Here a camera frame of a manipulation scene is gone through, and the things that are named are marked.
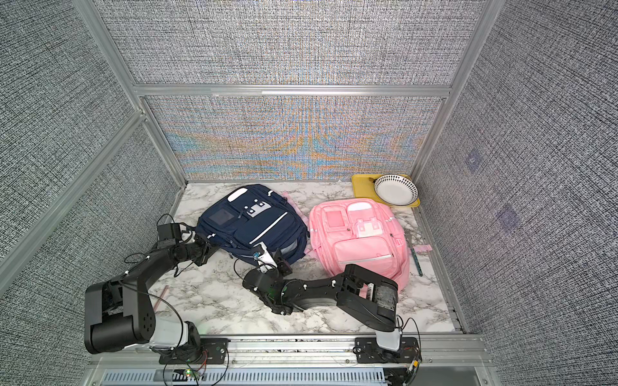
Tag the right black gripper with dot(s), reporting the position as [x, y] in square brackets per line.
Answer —
[282, 264]

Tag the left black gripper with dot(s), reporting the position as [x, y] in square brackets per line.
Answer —
[205, 249]

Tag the navy blue backpack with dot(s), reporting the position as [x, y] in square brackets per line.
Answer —
[254, 215]

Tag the pink backpack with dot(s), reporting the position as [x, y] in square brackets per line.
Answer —
[361, 232]

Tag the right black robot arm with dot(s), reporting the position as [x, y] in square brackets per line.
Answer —
[367, 296]

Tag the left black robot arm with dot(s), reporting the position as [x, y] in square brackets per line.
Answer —
[119, 312]

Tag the pink pencil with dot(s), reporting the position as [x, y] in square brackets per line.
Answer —
[161, 294]

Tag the yellow tray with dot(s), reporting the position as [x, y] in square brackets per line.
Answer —
[362, 186]

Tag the green pen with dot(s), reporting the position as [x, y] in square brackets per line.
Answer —
[414, 258]

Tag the white dotted bowl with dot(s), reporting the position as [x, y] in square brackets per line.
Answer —
[396, 190]

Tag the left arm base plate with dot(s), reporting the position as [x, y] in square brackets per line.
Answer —
[209, 351]

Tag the white vented cable duct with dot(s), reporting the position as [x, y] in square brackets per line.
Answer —
[248, 376]

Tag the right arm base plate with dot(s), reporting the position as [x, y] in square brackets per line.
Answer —
[368, 351]

